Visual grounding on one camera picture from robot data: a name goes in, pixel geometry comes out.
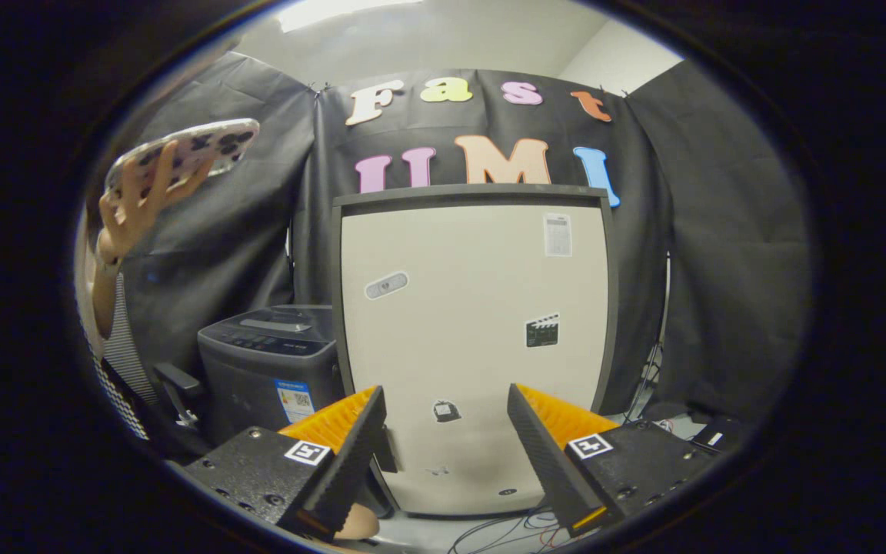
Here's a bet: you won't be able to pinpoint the black light stand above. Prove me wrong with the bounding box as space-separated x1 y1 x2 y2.
620 254 671 420

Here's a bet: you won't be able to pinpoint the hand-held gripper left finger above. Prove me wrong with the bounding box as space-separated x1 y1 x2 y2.
185 385 388 541

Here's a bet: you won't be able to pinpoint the floor cables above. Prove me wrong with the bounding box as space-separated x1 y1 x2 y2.
447 504 590 554

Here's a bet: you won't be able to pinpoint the grey washing machine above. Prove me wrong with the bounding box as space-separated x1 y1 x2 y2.
197 304 345 447

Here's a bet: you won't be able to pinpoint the black chair armrest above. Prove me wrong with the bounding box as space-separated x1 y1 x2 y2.
152 362 209 432

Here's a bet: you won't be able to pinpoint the spotted case phone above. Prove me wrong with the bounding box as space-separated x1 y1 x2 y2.
105 118 261 197

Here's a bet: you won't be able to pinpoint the black box device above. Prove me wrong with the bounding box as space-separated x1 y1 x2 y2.
689 415 751 455

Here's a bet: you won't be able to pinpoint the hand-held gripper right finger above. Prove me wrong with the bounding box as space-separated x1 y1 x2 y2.
506 382 721 539

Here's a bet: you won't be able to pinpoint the black backdrop cloth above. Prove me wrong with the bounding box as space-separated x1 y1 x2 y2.
116 50 809 424

